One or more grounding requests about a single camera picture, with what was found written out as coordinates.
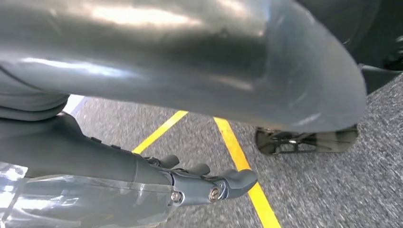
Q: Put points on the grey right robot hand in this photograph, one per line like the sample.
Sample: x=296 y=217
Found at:
x=78 y=176

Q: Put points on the dark robot body part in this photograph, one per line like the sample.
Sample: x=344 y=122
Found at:
x=362 y=31

